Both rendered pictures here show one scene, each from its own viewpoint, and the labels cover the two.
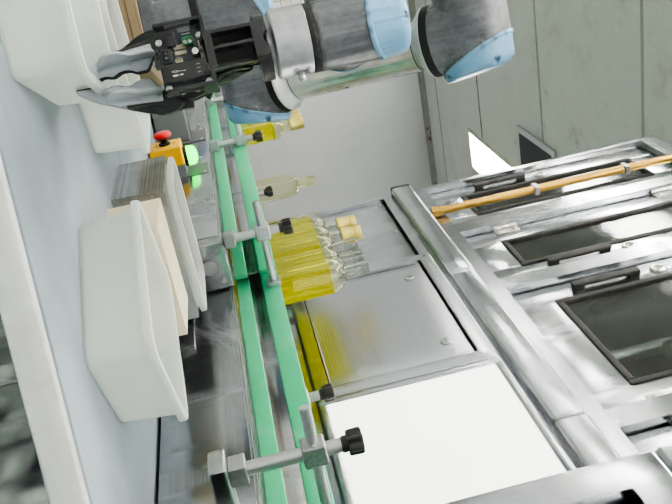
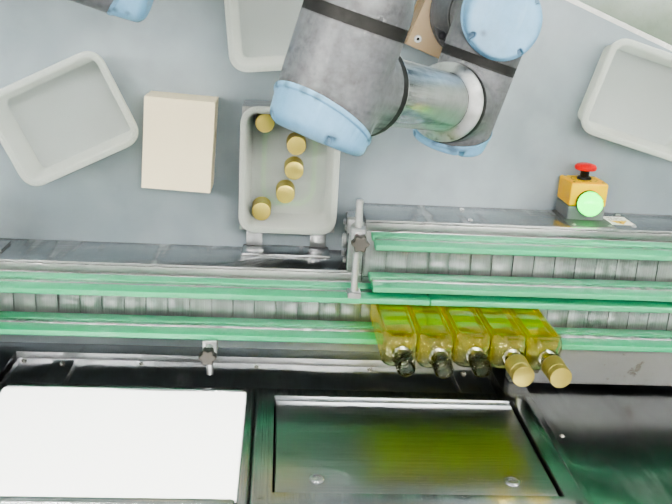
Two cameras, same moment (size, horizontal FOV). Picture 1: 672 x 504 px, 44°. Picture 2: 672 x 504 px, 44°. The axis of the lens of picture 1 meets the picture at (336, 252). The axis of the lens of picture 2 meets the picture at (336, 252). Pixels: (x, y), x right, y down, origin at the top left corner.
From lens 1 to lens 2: 182 cm
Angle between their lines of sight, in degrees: 83
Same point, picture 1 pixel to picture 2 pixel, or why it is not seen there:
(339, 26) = not seen: outside the picture
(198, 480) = (58, 248)
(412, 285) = (487, 481)
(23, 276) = not seen: outside the picture
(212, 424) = (118, 254)
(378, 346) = (339, 434)
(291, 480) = (31, 280)
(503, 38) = (282, 91)
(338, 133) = not seen: outside the picture
